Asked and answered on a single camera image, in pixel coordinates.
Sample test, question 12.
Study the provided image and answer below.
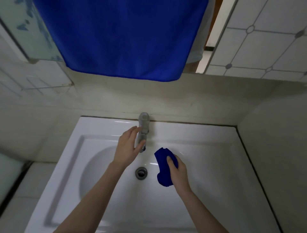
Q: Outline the person's left hand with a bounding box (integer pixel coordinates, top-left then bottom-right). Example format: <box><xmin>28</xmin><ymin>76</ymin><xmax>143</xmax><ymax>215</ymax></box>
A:
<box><xmin>113</xmin><ymin>126</ymin><xmax>146</xmax><ymax>168</ymax></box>

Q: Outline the person's right hand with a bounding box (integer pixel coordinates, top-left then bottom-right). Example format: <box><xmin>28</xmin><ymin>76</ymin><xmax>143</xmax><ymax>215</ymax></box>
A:
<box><xmin>166</xmin><ymin>153</ymin><xmax>193</xmax><ymax>195</ymax></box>

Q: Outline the small blue cleaning cloth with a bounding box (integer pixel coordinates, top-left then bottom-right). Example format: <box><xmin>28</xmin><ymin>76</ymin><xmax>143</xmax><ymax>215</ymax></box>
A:
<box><xmin>154</xmin><ymin>147</ymin><xmax>179</xmax><ymax>188</ymax></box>

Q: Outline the chrome faucet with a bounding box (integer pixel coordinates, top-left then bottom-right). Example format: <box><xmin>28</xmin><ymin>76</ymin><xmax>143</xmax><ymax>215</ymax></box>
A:
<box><xmin>135</xmin><ymin>112</ymin><xmax>151</xmax><ymax>153</ymax></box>

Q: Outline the white ceramic sink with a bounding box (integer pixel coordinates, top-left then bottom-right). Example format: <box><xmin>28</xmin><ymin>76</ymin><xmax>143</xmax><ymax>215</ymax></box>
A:
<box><xmin>24</xmin><ymin>116</ymin><xmax>285</xmax><ymax>233</ymax></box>

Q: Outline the person's right forearm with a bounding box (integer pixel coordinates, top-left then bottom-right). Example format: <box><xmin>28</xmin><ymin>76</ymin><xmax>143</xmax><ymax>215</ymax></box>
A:
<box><xmin>175</xmin><ymin>187</ymin><xmax>230</xmax><ymax>233</ymax></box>

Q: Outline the person's left forearm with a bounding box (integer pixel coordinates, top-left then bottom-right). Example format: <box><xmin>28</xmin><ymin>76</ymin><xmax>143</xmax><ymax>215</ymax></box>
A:
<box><xmin>54</xmin><ymin>162</ymin><xmax>128</xmax><ymax>233</ymax></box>

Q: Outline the metal sink drain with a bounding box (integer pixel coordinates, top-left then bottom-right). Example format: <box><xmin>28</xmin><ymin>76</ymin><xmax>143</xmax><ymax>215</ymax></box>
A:
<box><xmin>135</xmin><ymin>167</ymin><xmax>148</xmax><ymax>180</ymax></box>

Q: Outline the large blue towel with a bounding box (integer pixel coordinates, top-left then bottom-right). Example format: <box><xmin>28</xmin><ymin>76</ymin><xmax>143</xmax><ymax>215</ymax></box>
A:
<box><xmin>32</xmin><ymin>0</ymin><xmax>209</xmax><ymax>82</ymax></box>

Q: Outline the frosted glass partition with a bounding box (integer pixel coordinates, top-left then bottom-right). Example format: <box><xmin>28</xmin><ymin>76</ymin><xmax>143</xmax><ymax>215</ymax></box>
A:
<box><xmin>0</xmin><ymin>153</ymin><xmax>32</xmax><ymax>212</ymax></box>

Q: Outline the white patterned wall cabinet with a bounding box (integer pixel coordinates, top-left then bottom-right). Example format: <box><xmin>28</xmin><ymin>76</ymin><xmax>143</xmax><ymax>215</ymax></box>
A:
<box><xmin>195</xmin><ymin>0</ymin><xmax>307</xmax><ymax>83</ymax></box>

